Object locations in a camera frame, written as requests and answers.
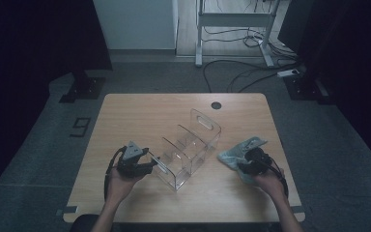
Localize black stand base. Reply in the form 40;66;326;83
59;69;106;104
283;73;332;104

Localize white power strip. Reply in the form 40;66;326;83
276;69;300;79

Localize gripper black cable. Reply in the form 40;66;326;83
103;145;128;201
264;158;289;198

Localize light blue cloth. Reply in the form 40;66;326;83
216;135;269;186

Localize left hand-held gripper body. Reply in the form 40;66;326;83
115;140;145;179

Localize clear plastic organizer box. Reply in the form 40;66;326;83
148;108;222;191

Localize person's left hand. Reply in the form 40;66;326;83
104;167;143;208

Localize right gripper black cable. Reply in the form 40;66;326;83
264;158;289;198

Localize black upright panel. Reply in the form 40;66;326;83
277;0;320;56

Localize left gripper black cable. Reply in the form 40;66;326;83
103;145;128;201

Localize white metal desk frame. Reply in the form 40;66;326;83
195;0;281;68

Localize person's right hand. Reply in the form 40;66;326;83
253;168;287;202

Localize tangle of cables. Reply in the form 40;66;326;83
202;25;299;61

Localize black curtain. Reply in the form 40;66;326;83
302;0;371;177
0;0;114;207

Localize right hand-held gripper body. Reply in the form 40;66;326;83
241;135;272;177

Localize black floor cable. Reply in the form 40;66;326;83
226;66;286;94
202;58;300;94

